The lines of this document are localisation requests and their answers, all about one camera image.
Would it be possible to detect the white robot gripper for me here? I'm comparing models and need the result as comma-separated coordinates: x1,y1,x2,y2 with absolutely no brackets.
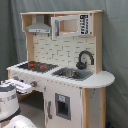
0,83,20,122

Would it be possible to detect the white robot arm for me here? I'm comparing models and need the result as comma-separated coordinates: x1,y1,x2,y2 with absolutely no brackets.
0,84,37,128

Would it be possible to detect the wooden toy kitchen unit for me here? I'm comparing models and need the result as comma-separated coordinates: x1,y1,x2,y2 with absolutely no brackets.
8,10,115,128

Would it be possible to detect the red right stove knob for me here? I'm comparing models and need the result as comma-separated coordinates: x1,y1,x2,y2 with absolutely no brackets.
31,81,37,87

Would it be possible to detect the black toy stovetop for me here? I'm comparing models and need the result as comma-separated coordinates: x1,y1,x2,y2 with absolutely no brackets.
20,61,56,73

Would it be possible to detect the white fridge door with dispenser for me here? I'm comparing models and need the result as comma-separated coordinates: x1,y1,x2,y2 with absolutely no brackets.
44,81,82,128

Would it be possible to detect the grey fabric backdrop curtain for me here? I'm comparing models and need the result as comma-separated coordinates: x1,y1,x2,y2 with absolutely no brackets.
0,0,128,128

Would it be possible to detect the grey toy sink basin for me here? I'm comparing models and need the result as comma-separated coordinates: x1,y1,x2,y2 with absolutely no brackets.
53,67,92,81

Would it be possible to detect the black toy faucet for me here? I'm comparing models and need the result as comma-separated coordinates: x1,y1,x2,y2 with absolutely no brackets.
75,50,95,71

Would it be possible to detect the grey toy range hood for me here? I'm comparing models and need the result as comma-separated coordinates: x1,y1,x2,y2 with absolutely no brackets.
25,14,51,34

